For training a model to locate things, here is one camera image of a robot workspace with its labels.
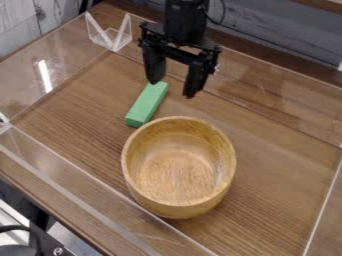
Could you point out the green rectangular block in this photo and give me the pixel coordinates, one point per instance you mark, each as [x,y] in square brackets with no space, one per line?
[145,104]

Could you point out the black metal bracket with screw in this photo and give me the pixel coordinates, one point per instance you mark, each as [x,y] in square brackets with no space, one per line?
[49,244]

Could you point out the clear acrylic corner bracket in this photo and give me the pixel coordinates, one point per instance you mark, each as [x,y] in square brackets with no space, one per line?
[109,38]

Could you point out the brown wooden bowl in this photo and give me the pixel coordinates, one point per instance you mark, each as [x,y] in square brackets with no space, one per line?
[177,164]

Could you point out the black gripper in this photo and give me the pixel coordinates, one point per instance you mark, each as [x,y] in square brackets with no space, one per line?
[179,39]

